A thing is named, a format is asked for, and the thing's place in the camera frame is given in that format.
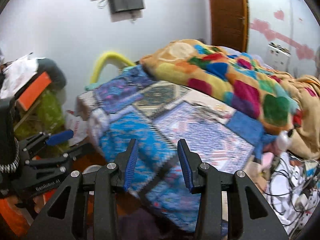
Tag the colourful heart pattern blanket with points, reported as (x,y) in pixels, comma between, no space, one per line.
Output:
(278,100)

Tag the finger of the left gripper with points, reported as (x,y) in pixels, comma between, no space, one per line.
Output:
(59,137)

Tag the white plastic shopping bag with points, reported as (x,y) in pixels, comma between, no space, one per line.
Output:
(77,125)

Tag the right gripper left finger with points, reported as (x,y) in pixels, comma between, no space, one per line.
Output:
(64,215)

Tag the black wall box under television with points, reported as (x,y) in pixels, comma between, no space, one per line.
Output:
(117,6)

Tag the brown wooden door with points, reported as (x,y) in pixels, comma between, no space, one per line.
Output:
(229,23)

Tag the white cloth on pile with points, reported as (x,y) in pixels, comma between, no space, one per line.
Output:
(17,74)

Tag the white plastic trash bucket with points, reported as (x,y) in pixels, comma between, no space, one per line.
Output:
(91,168)

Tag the yellow foam tube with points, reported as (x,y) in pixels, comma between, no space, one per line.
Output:
(109,58)

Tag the white bottle with black cap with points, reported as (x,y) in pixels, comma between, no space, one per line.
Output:
(284,140)

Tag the orange cardboard box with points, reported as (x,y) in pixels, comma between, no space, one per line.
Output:
(33,91)

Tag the green leaf pattern bag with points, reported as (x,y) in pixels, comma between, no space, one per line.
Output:
(45,115)

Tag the blue patchwork bed sheet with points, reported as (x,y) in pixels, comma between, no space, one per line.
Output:
(158,114)

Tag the frosted sliding wardrobe with hearts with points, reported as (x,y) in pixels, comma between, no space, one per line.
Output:
(289,23)

